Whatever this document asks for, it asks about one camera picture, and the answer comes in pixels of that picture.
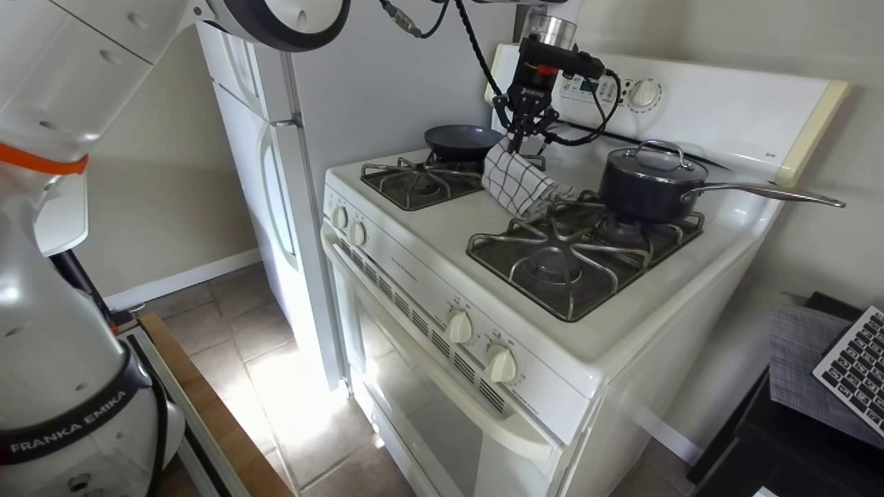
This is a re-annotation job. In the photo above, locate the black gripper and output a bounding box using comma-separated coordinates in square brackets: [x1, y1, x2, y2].
[501, 37, 567, 160]

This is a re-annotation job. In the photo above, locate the checkered white hand towel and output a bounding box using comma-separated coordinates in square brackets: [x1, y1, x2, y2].
[479, 137, 565, 224]

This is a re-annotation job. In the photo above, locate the dark frying pan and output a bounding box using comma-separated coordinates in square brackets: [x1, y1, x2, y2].
[424, 123, 508, 166]

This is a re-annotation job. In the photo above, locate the stove clock display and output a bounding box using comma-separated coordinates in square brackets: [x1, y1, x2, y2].
[558, 73, 602, 105]

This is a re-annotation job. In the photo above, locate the small black burner grate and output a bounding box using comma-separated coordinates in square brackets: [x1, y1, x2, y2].
[357, 152, 487, 215]

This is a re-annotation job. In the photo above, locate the white stove timer dial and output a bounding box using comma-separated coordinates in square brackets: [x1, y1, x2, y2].
[625, 76, 667, 117]

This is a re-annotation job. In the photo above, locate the black saucepan with lid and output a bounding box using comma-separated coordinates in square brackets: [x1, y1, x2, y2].
[596, 146, 848, 230]

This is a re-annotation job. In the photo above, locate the large black burner grate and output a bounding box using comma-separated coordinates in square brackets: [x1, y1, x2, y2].
[464, 189, 708, 326]

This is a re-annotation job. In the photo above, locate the white refrigerator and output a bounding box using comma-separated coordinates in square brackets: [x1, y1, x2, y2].
[194, 0, 519, 393]

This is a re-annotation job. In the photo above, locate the white gas stove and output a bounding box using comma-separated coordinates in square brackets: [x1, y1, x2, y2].
[316, 41, 857, 497]

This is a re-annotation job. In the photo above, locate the grey table mat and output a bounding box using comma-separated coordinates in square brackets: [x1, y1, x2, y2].
[766, 301, 884, 453]

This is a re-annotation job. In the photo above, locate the white keyboard with black keys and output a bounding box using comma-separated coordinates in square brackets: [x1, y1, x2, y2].
[809, 304, 884, 443]

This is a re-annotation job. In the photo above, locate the black side table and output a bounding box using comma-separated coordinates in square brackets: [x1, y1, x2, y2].
[689, 290, 884, 497]

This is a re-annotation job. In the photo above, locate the wooden robot platform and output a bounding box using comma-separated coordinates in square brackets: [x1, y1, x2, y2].
[136, 309, 298, 497]

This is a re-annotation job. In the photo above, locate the black camera cable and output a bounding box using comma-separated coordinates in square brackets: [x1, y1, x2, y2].
[548, 68, 631, 152]

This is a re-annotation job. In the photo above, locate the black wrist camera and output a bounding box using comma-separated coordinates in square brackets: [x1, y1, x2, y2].
[551, 47, 610, 85]

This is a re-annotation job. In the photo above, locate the white oven door handle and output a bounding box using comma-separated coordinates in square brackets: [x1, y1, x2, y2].
[319, 222, 567, 465]

